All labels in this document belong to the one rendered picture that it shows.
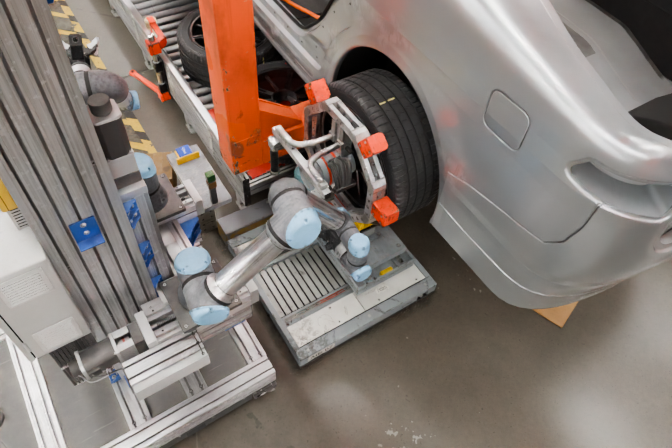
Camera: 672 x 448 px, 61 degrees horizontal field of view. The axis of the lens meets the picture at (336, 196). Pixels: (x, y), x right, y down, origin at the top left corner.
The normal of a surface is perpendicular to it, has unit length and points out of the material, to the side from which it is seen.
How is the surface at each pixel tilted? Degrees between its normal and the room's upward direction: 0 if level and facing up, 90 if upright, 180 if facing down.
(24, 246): 0
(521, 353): 0
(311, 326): 0
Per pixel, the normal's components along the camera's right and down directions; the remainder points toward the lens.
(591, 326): 0.06, -0.64
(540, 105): -0.81, 0.25
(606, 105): -0.07, -0.36
